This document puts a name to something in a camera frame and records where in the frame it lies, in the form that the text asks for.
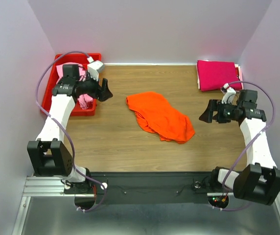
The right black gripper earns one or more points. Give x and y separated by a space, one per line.
214 105

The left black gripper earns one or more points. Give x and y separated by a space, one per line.
102 93

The orange t shirt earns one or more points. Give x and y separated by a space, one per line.
155 115

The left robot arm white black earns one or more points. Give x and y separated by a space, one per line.
48 154

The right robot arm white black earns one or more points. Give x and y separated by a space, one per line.
259 181

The pink t shirt in bin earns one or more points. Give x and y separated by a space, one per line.
85 101

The folded magenta t shirt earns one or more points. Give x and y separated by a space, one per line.
218 74

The red plastic bin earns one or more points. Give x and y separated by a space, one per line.
49 98

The folded light pink shirt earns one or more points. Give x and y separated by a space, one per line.
239 72

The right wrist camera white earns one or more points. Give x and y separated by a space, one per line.
229 94

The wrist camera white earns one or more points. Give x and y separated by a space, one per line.
95 67
229 94

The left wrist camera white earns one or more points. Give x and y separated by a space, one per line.
95 67

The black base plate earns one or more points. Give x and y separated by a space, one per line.
111 188

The aluminium rail frame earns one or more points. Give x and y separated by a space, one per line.
46 210

